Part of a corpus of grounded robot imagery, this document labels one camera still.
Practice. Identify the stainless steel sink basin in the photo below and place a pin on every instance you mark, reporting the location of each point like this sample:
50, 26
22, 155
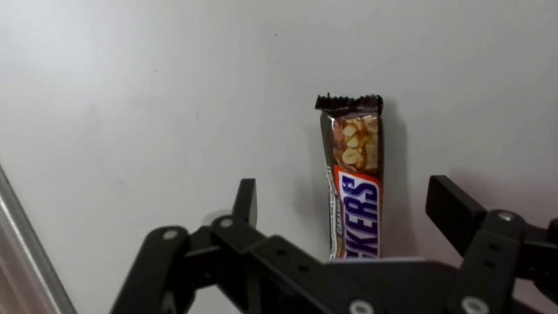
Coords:
29, 281

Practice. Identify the Snickers chocolate bar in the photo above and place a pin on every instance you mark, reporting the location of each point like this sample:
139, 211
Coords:
352, 131

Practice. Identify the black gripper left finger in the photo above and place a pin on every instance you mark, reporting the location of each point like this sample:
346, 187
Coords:
245, 204

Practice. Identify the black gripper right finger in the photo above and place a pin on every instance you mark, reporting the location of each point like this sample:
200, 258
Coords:
455, 211

